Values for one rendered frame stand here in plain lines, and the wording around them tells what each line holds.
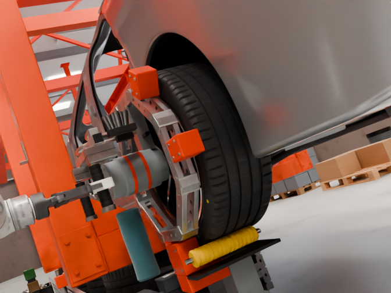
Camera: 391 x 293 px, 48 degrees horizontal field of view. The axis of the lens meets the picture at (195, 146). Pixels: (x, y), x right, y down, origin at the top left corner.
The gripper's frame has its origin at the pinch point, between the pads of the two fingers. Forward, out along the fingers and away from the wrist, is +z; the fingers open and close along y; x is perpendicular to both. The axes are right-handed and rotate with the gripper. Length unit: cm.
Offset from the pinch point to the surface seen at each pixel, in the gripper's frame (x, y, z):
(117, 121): 17.0, 3.3, 10.6
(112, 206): -7.1, 2.1, 0.7
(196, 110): 11.4, 14.6, 31.8
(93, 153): 9.6, 2.5, 0.5
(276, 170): -20, -254, 231
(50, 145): 29, -60, -2
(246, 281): -47, -12, 40
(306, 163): -24, -253, 271
